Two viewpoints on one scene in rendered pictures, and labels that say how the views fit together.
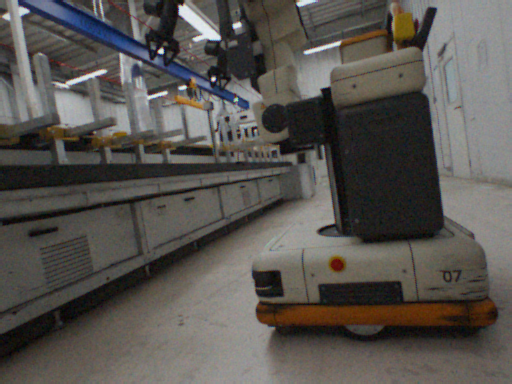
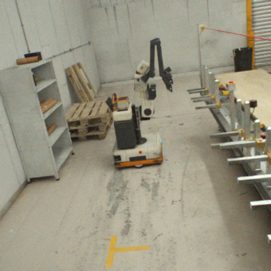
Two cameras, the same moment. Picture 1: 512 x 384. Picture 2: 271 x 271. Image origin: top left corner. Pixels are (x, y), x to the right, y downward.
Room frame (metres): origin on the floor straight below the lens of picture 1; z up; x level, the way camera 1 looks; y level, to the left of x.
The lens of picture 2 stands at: (5.15, -1.30, 1.87)
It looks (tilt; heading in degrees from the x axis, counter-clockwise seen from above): 20 degrees down; 167
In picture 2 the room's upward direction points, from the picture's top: 9 degrees counter-clockwise
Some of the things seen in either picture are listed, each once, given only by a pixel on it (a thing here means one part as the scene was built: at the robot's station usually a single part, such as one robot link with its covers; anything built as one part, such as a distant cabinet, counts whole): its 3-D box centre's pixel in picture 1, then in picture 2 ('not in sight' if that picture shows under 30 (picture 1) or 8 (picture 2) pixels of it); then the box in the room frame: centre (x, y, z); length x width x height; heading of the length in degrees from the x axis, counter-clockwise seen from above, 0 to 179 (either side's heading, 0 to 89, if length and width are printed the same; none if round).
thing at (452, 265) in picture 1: (358, 259); (138, 148); (1.16, -0.36, 0.16); 0.67 x 0.64 x 0.25; 71
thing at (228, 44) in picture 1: (252, 59); (151, 89); (1.25, -0.09, 0.99); 0.28 x 0.16 x 0.22; 161
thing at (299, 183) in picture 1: (264, 153); not in sight; (6.04, -0.36, 0.95); 1.65 x 0.70 x 1.90; 71
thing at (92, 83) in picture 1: (100, 127); (210, 90); (1.48, 0.66, 0.88); 0.04 x 0.04 x 0.48; 71
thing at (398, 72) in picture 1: (368, 142); (127, 122); (1.13, -0.45, 0.59); 0.55 x 0.34 x 0.83; 161
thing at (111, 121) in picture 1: (73, 132); (204, 91); (1.27, 0.68, 0.82); 0.43 x 0.03 x 0.04; 71
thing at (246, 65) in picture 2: not in sight; (242, 61); (-2.81, 4.04, 0.36); 0.59 x 0.58 x 0.73; 161
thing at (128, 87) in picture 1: (134, 125); (213, 91); (1.72, 0.58, 0.92); 0.04 x 0.04 x 0.48; 71
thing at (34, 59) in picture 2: not in sight; (27, 60); (0.57, -1.57, 1.59); 0.30 x 0.08 x 0.08; 71
